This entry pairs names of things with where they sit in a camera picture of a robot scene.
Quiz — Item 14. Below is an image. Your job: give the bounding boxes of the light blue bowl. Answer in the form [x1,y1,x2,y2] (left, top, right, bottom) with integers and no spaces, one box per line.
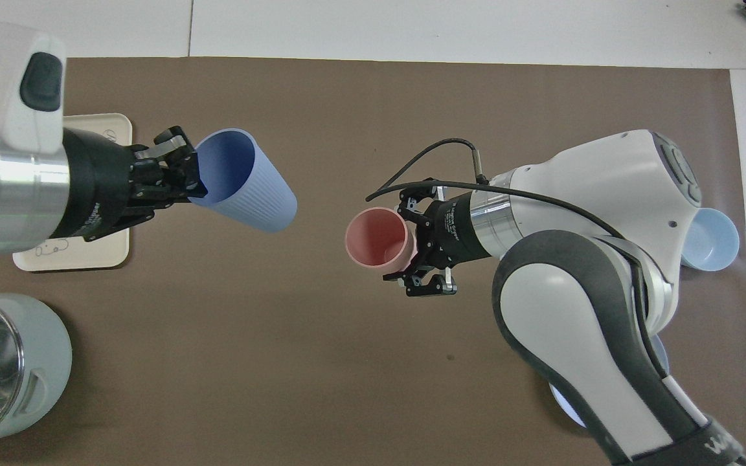
[681,208,740,271]

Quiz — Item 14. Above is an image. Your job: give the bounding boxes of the pale blue plate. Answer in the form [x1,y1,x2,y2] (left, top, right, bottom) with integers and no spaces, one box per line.
[548,333,670,428]

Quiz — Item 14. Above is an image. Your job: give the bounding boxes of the pink plastic cup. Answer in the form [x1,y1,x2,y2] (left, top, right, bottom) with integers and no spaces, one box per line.
[345,207,418,271]

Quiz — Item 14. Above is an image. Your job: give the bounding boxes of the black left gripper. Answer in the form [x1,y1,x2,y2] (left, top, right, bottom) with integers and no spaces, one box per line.
[56,126,209,243]

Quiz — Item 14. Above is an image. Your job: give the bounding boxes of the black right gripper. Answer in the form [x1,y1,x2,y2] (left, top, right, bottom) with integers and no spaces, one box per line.
[383,183,497,297]

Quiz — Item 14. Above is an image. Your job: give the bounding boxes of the brown table mat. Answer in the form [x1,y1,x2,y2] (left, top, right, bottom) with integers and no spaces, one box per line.
[0,57,746,466]

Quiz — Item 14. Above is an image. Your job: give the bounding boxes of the blue ribbed plastic cup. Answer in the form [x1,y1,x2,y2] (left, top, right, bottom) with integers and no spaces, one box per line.
[188,128,298,234]

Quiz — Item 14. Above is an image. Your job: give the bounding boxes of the cream tray with rabbit print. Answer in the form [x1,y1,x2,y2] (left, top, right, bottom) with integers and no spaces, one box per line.
[12,113,133,271]

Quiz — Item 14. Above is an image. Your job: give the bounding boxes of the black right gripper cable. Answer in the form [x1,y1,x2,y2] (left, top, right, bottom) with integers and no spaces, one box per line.
[365,138,626,240]

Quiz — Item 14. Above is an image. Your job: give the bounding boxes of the pale green cooking pot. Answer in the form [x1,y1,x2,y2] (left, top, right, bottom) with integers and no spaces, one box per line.
[0,293,73,452]

